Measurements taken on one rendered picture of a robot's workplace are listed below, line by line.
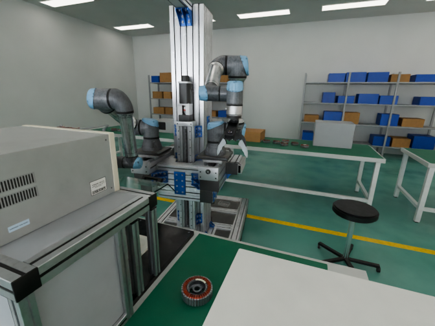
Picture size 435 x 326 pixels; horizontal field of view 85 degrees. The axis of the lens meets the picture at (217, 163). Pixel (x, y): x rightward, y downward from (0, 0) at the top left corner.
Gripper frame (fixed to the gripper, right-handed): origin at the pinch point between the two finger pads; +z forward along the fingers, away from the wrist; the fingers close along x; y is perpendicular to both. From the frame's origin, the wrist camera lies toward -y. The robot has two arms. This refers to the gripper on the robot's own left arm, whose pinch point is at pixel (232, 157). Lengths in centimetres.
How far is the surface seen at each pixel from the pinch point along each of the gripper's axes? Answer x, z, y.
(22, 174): 37, -11, -70
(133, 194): 26, 4, -44
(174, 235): 25.2, 38.2, -14.8
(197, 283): 5, 38, -42
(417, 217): -196, 108, 189
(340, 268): -51, 40, -17
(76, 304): 25, 20, -73
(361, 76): -218, -76, 546
